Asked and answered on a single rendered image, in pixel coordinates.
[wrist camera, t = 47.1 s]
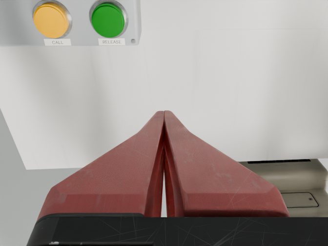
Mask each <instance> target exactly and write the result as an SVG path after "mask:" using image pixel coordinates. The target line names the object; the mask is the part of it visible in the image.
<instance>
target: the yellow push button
mask: <svg viewBox="0 0 328 246"><path fill-rule="evenodd" d="M33 20H34V24H35V26H36V28H37V29H38V31H39V32H40V33H42V34H43V35H44V36H46V37H49V38H58V37H61V36H62V35H63V34H64V33H65V32H66V31H67V29H68V26H69V20H68V16H67V14H66V13H65V11H64V10H63V9H62V8H61V7H59V6H58V5H56V4H53V3H45V4H42V5H41V6H39V7H38V8H37V9H36V10H35V12H34V16H33Z"/></svg>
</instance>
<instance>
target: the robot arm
mask: <svg viewBox="0 0 328 246"><path fill-rule="evenodd" d="M164 182H165V198H166V214H167V217H161V214H162V199H163V183H164ZM26 246H328V217H290V214H289V212H288V210H287V207H286V204H285V202H284V200H283V197H282V195H281V193H280V191H279V189H278V188H277V187H276V186H275V185H273V184H271V183H270V182H268V181H267V180H265V179H264V178H262V177H260V176H259V175H257V174H256V173H254V172H252V171H251V170H249V169H248V168H246V167H245V166H243V165H241V164H240V163H238V162H237V161H235V160H233V159H232V158H230V157H229V156H227V155H226V154H224V153H223V152H221V151H219V150H218V149H216V148H214V147H213V146H211V145H210V144H208V143H207V142H205V141H203V140H202V139H200V138H199V137H197V136H195V135H194V134H192V133H191V132H190V131H189V130H188V129H187V128H186V127H185V126H184V125H183V124H182V123H181V121H180V120H179V119H178V118H177V117H176V116H175V115H174V114H173V112H172V111H170V110H165V111H157V112H156V113H155V114H154V115H153V116H152V117H151V118H150V120H149V121H148V122H147V123H146V124H145V125H144V126H143V127H142V129H141V130H140V131H139V132H138V133H136V134H135V135H133V136H132V137H130V138H129V139H127V140H125V141H124V142H122V143H121V144H119V145H118V146H116V147H114V148H113V149H111V150H109V151H108V152H106V153H105V154H103V155H102V156H100V157H98V158H97V159H96V160H94V161H92V162H91V163H89V164H88V165H86V166H85V167H83V168H81V169H80V170H78V171H77V172H75V173H74V174H72V175H70V176H69V177H67V178H66V179H64V180H63V181H61V182H59V183H58V184H56V185H55V186H53V187H52V188H51V189H50V191H49V192H48V194H47V196H46V198H45V201H44V203H43V206H42V208H41V211H40V213H39V216H38V218H37V221H36V223H35V225H34V228H33V230H32V233H31V235H30V238H29V240H28V243H27V245H26Z"/></svg>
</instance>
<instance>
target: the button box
mask: <svg viewBox="0 0 328 246"><path fill-rule="evenodd" d="M105 2H110V3H113V4H115V5H117V6H119V7H120V8H121V10H122V11H123V13H124V16H125V26H124V28H123V30H122V32H121V33H120V34H119V35H118V36H116V37H112V38H107V37H104V36H101V35H100V34H99V33H97V32H96V30H95V29H94V27H93V25H92V21H91V17H92V13H93V11H94V10H95V8H96V7H97V6H98V5H100V4H102V3H105ZM45 3H53V4H56V5H58V6H59V7H61V8H62V9H63V10H64V11H65V13H66V14H67V16H68V20H69V26H68V29H67V31H66V32H65V33H64V34H63V35H62V36H61V37H58V38H49V37H46V36H44V35H43V34H42V33H40V32H39V31H38V29H37V28H36V26H35V24H34V20H33V16H34V12H35V10H36V9H37V8H38V7H39V6H41V5H42V4H45ZM141 32H142V21H141V1H140V0H0V47H4V46H122V45H138V44H139V42H140V37H141Z"/></svg>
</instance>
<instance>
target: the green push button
mask: <svg viewBox="0 0 328 246"><path fill-rule="evenodd" d="M91 21H92V25H93V27H94V29H95V30H96V32H97V33H99V34H100V35H101V36H104V37H107V38H112V37H116V36H118V35H119V34H120V33H121V32H122V30H123V28H124V26H125V16H124V13H123V11H122V10H121V8H120V7H119V6H117V5H115V4H113V3H110V2H105V3H102V4H100V5H98V6H97V7H96V8H95V10H94V11H93V13H92V17H91Z"/></svg>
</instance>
